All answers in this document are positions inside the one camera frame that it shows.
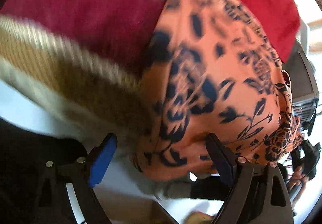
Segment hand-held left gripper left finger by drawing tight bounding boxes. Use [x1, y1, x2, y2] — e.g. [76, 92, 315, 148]
[38, 133, 118, 224]

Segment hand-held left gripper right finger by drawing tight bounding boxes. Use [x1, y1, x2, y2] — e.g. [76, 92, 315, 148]
[206, 133, 293, 224]

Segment orange floral cloth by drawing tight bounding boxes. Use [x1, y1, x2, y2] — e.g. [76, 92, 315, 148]
[133, 0, 305, 182]

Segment person's right hand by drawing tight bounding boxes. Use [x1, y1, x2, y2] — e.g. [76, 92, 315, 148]
[285, 164, 306, 190]

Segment red cloth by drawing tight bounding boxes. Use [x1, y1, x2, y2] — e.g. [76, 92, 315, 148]
[204, 0, 301, 63]

